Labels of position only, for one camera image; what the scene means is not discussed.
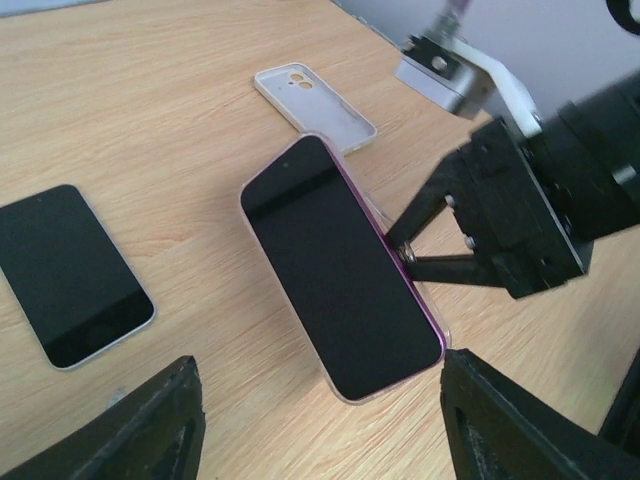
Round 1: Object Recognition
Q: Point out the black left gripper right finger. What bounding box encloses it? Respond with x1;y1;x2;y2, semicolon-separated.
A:
440;349;639;479

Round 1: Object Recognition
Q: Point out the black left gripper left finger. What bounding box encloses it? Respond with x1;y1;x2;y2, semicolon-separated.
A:
1;356;205;479

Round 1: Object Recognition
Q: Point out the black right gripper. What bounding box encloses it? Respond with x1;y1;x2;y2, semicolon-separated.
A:
386;120;593;298

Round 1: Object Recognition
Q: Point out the pink phone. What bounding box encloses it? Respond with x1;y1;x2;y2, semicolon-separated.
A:
240;134;447;403

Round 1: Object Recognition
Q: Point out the phone with black screen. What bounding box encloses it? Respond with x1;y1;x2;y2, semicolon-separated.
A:
1;184;156;370

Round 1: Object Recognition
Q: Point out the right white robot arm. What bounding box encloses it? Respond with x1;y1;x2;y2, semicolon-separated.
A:
387;1;639;299

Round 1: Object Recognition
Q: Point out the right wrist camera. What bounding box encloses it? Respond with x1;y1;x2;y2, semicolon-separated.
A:
395;34;542;138

